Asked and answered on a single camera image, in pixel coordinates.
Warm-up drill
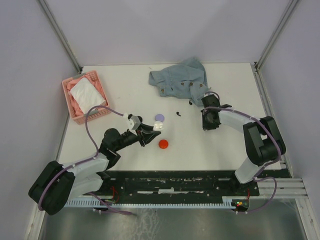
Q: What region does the aluminium frame post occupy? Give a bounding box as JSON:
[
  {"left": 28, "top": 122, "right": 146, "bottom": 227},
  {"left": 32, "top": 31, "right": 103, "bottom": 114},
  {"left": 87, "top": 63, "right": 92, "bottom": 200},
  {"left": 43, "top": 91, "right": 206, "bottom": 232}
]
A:
[
  {"left": 36, "top": 0, "right": 83, "bottom": 73},
  {"left": 254, "top": 0, "right": 301, "bottom": 72}
]

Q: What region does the blue denim jacket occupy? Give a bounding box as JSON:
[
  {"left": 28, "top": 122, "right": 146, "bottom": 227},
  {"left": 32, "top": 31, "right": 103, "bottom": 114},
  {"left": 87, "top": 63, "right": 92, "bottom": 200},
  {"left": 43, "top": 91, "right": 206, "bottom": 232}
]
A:
[{"left": 148, "top": 57, "right": 210, "bottom": 107}]

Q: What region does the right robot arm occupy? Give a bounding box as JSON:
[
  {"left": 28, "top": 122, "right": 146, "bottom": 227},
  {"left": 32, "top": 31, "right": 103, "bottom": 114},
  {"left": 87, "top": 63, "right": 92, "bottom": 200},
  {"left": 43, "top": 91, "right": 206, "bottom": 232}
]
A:
[{"left": 201, "top": 94, "right": 287, "bottom": 196}]

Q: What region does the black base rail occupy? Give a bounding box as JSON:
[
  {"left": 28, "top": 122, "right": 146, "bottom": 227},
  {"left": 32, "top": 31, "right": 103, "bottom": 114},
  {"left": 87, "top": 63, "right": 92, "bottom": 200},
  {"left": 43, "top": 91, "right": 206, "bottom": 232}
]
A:
[{"left": 94, "top": 170, "right": 260, "bottom": 204}]

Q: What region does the pink plastic basket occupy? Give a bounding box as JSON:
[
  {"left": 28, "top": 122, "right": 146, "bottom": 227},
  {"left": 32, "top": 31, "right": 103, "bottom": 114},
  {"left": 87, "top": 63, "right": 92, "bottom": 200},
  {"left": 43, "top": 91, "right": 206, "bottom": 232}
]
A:
[{"left": 62, "top": 70, "right": 110, "bottom": 125}]

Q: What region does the left aluminium frame post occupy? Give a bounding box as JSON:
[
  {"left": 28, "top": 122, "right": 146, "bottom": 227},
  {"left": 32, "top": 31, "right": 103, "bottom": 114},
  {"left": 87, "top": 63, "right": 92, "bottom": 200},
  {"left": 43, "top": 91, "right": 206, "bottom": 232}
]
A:
[{"left": 36, "top": 0, "right": 83, "bottom": 73}]

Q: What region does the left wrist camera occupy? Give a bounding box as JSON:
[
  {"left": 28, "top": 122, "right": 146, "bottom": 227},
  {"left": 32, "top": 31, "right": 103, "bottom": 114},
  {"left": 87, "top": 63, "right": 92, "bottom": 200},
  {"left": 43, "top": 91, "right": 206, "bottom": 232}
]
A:
[{"left": 127, "top": 114, "right": 143, "bottom": 131}]

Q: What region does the purple earbud case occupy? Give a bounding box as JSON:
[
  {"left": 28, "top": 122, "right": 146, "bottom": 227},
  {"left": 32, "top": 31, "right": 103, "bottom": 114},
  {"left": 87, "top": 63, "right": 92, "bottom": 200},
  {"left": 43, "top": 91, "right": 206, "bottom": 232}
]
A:
[{"left": 154, "top": 113, "right": 165, "bottom": 122}]

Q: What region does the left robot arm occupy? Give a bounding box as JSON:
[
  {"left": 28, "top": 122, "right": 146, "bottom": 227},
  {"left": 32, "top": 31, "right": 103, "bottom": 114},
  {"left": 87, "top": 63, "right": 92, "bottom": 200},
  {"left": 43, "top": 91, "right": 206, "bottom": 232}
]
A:
[{"left": 28, "top": 120, "right": 164, "bottom": 216}]

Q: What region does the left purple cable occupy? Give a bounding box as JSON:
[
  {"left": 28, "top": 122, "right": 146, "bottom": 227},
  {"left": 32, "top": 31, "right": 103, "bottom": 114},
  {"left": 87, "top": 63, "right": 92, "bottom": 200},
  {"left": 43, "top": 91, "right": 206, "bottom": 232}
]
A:
[{"left": 37, "top": 105, "right": 130, "bottom": 213}]

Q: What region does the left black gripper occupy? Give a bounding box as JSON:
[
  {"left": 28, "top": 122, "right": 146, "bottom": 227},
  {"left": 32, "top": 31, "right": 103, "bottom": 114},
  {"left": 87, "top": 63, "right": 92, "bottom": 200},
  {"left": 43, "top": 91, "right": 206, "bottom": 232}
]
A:
[{"left": 113, "top": 122, "right": 161, "bottom": 152}]

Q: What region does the white folded cloth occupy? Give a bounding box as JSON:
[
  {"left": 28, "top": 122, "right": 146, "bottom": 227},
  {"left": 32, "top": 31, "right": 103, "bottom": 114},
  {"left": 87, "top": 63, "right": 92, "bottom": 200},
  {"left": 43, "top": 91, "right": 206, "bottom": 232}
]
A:
[{"left": 69, "top": 77, "right": 107, "bottom": 114}]

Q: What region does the right aluminium frame post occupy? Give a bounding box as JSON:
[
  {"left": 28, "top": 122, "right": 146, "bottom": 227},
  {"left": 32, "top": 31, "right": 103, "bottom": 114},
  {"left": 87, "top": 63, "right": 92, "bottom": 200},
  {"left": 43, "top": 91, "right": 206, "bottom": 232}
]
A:
[{"left": 254, "top": 0, "right": 301, "bottom": 72}]

